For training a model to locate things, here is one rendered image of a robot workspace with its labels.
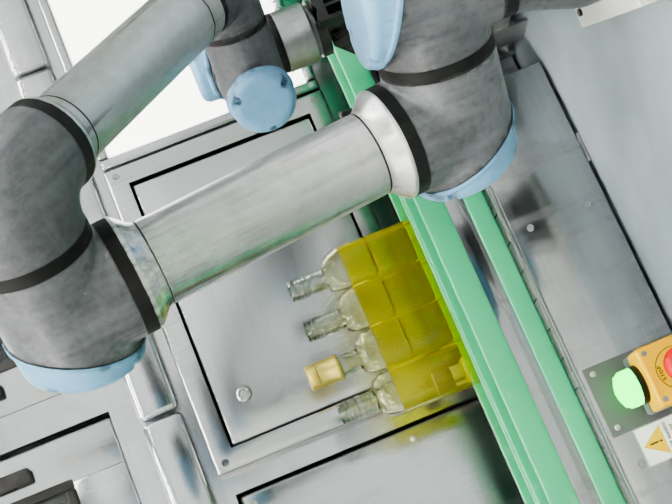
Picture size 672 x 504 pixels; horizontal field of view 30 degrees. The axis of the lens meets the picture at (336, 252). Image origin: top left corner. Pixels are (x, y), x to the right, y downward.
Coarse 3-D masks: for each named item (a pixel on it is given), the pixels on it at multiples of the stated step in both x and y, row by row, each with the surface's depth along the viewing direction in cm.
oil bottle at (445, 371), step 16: (432, 352) 158; (448, 352) 158; (464, 352) 158; (400, 368) 158; (416, 368) 158; (432, 368) 158; (448, 368) 158; (464, 368) 158; (384, 384) 157; (400, 384) 157; (416, 384) 157; (432, 384) 157; (448, 384) 157; (464, 384) 157; (384, 400) 157; (400, 400) 157; (416, 400) 157; (432, 400) 159
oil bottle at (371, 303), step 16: (400, 272) 161; (416, 272) 161; (352, 288) 161; (368, 288) 160; (384, 288) 160; (400, 288) 160; (416, 288) 160; (432, 288) 160; (352, 304) 160; (368, 304) 160; (384, 304) 160; (400, 304) 160; (416, 304) 160; (352, 320) 160; (368, 320) 159; (384, 320) 160
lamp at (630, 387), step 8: (632, 368) 140; (616, 376) 140; (624, 376) 139; (632, 376) 139; (640, 376) 139; (616, 384) 140; (624, 384) 139; (632, 384) 138; (640, 384) 138; (616, 392) 140; (624, 392) 139; (632, 392) 138; (640, 392) 138; (648, 392) 138; (624, 400) 139; (632, 400) 138; (640, 400) 139; (648, 400) 139
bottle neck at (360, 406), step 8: (368, 392) 159; (352, 400) 158; (360, 400) 158; (368, 400) 158; (344, 408) 158; (352, 408) 158; (360, 408) 158; (368, 408) 158; (376, 408) 158; (344, 416) 158; (352, 416) 158; (360, 416) 158; (344, 424) 158
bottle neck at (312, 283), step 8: (312, 272) 163; (320, 272) 162; (296, 280) 162; (304, 280) 162; (312, 280) 162; (320, 280) 162; (288, 288) 162; (296, 288) 162; (304, 288) 162; (312, 288) 162; (320, 288) 162; (296, 296) 162; (304, 296) 162
